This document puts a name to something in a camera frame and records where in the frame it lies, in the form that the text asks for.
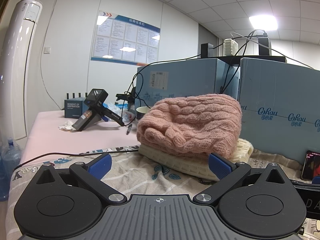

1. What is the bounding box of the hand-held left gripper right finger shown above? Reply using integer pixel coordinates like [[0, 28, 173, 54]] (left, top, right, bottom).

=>
[[193, 152, 292, 204]]

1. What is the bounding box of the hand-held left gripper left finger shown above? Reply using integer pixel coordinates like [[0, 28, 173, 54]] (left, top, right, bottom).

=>
[[30, 153, 127, 204]]

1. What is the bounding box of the pink table cover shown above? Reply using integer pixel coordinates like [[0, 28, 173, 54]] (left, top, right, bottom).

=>
[[20, 110, 140, 165]]

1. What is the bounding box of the smartphone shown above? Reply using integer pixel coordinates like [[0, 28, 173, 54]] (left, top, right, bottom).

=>
[[301, 150, 320, 181]]

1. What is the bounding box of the printed bed sheet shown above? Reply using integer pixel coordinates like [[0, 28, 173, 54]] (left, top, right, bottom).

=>
[[9, 145, 320, 240]]

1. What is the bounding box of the cream knit sweater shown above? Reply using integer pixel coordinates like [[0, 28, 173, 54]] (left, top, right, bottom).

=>
[[138, 138, 254, 182]]

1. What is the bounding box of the crumpled white tissue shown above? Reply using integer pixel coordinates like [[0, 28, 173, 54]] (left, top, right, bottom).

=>
[[59, 120, 75, 131]]

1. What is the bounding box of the pink knit sweater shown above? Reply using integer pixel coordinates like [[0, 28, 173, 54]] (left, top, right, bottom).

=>
[[136, 93, 242, 159]]

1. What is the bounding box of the crumpled plastic bag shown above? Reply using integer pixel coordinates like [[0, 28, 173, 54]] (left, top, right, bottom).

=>
[[106, 102, 137, 123]]

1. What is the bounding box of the spare hand-held gripper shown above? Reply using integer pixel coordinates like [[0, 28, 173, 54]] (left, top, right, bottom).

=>
[[72, 88, 125, 132]]

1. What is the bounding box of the dark blue small box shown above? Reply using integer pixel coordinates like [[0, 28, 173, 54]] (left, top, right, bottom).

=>
[[64, 99, 87, 118]]

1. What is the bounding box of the white cup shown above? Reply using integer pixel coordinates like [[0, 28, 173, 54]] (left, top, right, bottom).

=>
[[136, 106, 152, 128]]

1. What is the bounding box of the black clamp device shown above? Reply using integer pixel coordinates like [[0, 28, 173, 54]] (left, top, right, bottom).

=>
[[116, 87, 137, 112]]

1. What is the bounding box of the black router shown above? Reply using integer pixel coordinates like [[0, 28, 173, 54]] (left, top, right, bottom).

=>
[[65, 92, 88, 100]]

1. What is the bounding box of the blue water bottle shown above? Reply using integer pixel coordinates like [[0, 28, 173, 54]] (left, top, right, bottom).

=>
[[0, 137, 23, 202]]

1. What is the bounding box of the blue cardboard box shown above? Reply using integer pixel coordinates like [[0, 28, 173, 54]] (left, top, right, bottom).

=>
[[237, 57, 320, 164], [136, 58, 241, 120]]

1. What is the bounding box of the black power adapter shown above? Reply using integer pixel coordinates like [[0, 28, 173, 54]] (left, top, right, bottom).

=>
[[201, 43, 215, 58]]

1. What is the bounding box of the white power adapter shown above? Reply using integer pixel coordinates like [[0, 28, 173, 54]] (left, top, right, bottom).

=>
[[224, 38, 239, 55]]

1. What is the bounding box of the white tower air conditioner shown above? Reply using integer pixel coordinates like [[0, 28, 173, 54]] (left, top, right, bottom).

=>
[[0, 0, 43, 140]]

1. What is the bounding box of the black charger block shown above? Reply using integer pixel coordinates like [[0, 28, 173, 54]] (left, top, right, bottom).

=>
[[258, 30, 272, 55]]

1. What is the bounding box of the ceiling light panel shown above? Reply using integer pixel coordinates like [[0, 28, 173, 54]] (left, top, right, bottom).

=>
[[249, 15, 278, 30]]

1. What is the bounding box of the black cable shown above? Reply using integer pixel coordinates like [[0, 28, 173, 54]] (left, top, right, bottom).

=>
[[14, 145, 139, 170], [124, 59, 218, 100]]

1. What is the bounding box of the wall poster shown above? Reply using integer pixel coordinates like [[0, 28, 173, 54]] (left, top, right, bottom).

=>
[[90, 10, 161, 67]]

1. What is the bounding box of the white cable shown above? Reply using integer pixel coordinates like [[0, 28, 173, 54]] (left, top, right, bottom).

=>
[[231, 31, 314, 69]]

